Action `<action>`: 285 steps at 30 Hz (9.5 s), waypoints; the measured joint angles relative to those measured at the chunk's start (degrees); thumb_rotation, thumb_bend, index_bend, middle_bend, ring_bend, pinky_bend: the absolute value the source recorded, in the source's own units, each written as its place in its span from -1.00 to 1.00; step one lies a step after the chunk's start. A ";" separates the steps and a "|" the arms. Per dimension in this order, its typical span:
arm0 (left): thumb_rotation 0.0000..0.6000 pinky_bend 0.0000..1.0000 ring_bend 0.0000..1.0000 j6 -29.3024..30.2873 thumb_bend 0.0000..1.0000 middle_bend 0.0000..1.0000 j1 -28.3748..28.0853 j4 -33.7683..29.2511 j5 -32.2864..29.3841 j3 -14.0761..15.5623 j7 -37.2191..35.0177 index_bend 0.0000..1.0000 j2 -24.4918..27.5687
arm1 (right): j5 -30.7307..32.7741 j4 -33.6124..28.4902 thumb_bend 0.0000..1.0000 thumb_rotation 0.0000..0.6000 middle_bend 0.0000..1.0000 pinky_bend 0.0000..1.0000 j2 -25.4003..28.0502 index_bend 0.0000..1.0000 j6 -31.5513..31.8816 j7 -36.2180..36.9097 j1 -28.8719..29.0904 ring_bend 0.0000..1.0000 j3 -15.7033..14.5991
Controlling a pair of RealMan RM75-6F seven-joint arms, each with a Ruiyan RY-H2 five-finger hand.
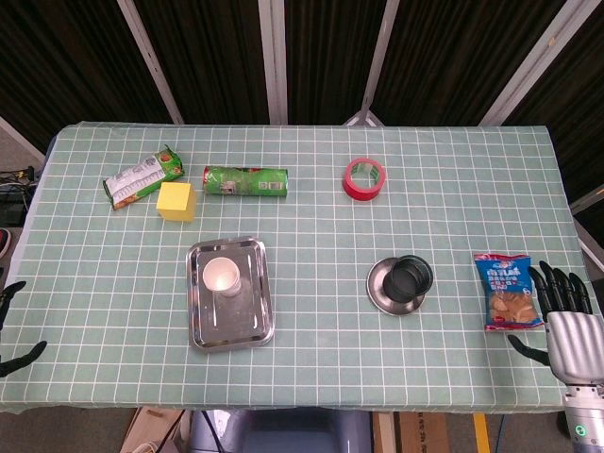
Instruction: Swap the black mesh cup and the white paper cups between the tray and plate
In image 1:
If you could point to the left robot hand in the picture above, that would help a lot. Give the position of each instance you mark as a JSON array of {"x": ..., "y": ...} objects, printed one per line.
[{"x": 23, "y": 356}]

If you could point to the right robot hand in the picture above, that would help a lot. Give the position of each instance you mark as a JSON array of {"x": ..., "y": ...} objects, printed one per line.
[{"x": 573, "y": 340}]

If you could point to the black mesh pen holder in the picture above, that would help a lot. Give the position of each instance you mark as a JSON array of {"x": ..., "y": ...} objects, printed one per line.
[{"x": 406, "y": 283}]

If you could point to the white paper cup stack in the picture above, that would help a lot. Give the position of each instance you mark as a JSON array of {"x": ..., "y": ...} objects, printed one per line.
[{"x": 219, "y": 276}]

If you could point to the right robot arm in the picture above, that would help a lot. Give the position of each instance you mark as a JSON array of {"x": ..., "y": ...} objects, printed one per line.
[{"x": 585, "y": 424}]

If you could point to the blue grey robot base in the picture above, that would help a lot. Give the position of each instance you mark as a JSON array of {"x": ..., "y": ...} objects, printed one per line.
[{"x": 292, "y": 431}]

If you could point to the blue snack bag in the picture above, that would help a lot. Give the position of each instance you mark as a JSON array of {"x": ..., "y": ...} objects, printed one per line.
[{"x": 507, "y": 292}]

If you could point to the red white shoe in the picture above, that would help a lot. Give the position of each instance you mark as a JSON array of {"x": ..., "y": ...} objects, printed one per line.
[{"x": 4, "y": 240}]

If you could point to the brown cardboard box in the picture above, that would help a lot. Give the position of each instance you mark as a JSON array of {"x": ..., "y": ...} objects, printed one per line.
[
  {"x": 141, "y": 434},
  {"x": 420, "y": 434}
]

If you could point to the round steel plate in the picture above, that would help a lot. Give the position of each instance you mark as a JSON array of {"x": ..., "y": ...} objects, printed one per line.
[{"x": 377, "y": 292}]

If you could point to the green white snack packet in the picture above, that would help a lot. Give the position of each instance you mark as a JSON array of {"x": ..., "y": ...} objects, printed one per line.
[{"x": 137, "y": 181}]

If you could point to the rectangular steel tray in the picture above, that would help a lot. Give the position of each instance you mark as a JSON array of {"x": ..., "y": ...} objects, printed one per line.
[{"x": 236, "y": 321}]

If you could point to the yellow cube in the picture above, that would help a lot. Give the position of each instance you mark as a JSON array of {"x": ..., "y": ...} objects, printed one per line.
[{"x": 174, "y": 198}]

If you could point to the green checkered tablecloth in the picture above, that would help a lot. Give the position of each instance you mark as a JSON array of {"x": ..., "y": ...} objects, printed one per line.
[{"x": 321, "y": 330}]

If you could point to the red tape roll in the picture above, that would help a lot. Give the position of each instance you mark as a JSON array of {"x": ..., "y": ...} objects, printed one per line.
[{"x": 351, "y": 189}]

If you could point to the green chips can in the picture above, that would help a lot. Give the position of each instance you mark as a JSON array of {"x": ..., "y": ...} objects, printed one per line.
[{"x": 245, "y": 181}]

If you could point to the white metal frame post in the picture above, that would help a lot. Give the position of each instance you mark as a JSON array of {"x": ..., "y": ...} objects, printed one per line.
[
  {"x": 592, "y": 247},
  {"x": 374, "y": 66},
  {"x": 19, "y": 137},
  {"x": 152, "y": 66},
  {"x": 590, "y": 198},
  {"x": 276, "y": 66},
  {"x": 535, "y": 63}
]

